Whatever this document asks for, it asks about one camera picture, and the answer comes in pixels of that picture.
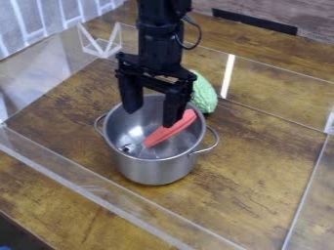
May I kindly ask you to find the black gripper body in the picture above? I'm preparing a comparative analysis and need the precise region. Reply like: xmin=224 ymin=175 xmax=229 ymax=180
xmin=115 ymin=53 xmax=197 ymax=94

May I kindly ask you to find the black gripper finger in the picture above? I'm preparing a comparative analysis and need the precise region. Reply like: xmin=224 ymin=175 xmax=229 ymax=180
xmin=118 ymin=73 xmax=143 ymax=114
xmin=163 ymin=89 xmax=194 ymax=128

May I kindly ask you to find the pink handled metal spoon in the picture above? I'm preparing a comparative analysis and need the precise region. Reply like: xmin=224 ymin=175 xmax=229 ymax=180
xmin=119 ymin=109 xmax=197 ymax=157

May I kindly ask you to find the stainless steel pot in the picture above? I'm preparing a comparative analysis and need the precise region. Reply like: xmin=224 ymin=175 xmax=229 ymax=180
xmin=94 ymin=94 xmax=220 ymax=186

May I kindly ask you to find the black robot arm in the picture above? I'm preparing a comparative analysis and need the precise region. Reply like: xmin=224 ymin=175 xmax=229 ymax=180
xmin=115 ymin=0 xmax=198 ymax=128

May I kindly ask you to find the green bitter gourd toy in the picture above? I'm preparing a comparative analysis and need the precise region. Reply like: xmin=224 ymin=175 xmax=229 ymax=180
xmin=191 ymin=70 xmax=218 ymax=113

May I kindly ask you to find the clear acrylic enclosure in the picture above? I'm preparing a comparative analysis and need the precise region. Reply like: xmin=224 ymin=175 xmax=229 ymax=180
xmin=0 ymin=21 xmax=334 ymax=250

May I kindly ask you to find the black wall strip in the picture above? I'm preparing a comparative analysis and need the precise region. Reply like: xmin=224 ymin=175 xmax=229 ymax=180
xmin=211 ymin=8 xmax=298 ymax=36

